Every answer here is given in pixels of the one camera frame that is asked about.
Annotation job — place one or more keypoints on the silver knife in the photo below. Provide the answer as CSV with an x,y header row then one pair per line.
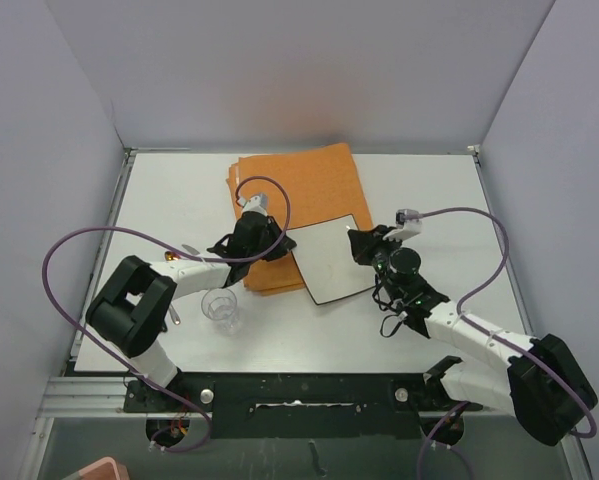
x,y
191,250

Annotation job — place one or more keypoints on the pink box corner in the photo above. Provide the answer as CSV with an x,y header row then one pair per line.
x,y
106,468

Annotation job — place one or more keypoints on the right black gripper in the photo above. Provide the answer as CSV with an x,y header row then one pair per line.
x,y
366,244

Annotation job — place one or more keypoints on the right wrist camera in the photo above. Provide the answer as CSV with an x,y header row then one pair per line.
x,y
408,224

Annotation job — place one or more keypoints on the orange cloth placemat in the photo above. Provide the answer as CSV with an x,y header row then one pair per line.
x,y
304,187

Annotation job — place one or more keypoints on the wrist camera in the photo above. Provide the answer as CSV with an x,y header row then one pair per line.
x,y
408,224
257,203

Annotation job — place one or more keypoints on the white square plate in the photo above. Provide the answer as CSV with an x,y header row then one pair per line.
x,y
325,262

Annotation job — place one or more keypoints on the clear plastic cup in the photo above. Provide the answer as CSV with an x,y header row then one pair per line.
x,y
220,307

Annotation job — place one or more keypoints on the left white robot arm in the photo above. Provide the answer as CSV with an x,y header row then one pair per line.
x,y
130,309

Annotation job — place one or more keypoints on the silver fork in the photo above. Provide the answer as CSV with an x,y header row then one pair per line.
x,y
171,256

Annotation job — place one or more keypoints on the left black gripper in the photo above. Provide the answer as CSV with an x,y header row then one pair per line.
x,y
283,246

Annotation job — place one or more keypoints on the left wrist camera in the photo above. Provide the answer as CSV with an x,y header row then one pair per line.
x,y
257,203

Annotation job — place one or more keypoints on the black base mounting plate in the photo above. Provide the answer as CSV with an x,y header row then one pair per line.
x,y
297,406

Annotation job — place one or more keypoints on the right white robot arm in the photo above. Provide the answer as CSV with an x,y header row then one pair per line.
x,y
536,380

